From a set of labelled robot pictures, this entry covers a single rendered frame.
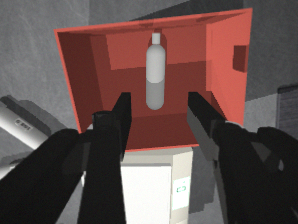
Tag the white gas cylinder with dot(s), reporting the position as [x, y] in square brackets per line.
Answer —
[6, 168]
[20, 128]
[155, 73]

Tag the red open box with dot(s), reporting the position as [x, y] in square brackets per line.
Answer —
[205, 53]

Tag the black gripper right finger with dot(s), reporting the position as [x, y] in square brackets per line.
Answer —
[247, 192]

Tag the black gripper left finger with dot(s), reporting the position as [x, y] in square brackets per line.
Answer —
[37, 190]

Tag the white digital scale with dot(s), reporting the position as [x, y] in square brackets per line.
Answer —
[156, 185]

